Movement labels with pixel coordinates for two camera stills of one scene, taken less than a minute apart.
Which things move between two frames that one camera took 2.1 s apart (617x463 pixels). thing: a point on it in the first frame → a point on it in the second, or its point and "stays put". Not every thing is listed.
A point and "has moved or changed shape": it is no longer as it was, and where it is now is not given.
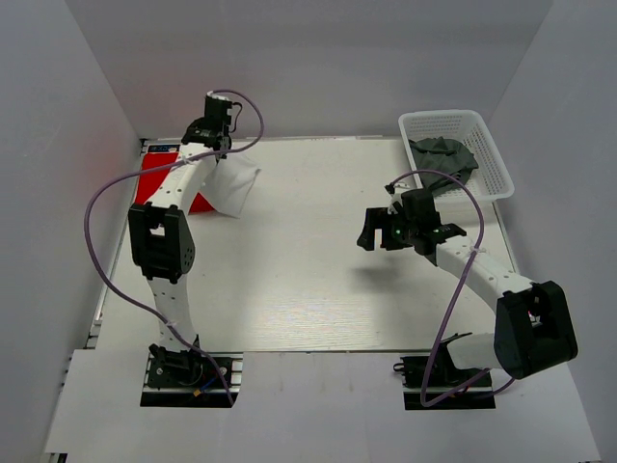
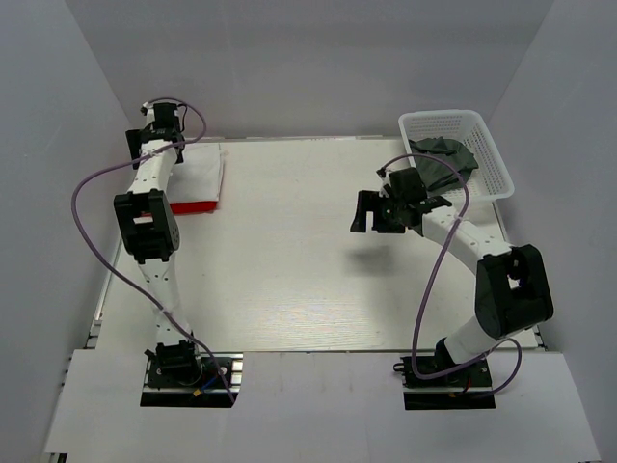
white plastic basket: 492,177 stays put
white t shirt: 232,180 has moved or changed shape
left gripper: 199,122 → 133,136
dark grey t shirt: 446,155 stays put
